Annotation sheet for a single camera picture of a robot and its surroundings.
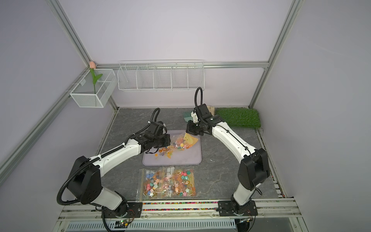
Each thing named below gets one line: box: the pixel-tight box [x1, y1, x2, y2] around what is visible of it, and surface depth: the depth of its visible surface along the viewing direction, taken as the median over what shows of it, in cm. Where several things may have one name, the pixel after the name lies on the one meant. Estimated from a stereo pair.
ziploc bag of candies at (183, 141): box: [170, 132, 200, 151], surface depth 88 cm
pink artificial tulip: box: [89, 60, 103, 95], surface depth 92 cm
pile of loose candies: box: [154, 148, 173, 159], surface depth 95 cm
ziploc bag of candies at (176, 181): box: [159, 166, 197, 199], surface depth 82 cm
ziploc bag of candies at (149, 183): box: [135, 166, 165, 202], surface depth 82 cm
